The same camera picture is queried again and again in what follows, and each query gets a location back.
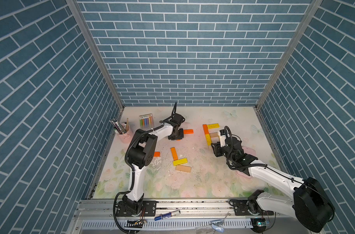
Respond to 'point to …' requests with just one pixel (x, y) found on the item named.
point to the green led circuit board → (259, 224)
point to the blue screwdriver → (165, 215)
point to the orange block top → (206, 130)
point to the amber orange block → (174, 153)
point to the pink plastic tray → (250, 151)
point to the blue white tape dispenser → (217, 225)
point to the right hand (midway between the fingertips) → (215, 143)
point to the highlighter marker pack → (146, 122)
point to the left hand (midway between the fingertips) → (183, 137)
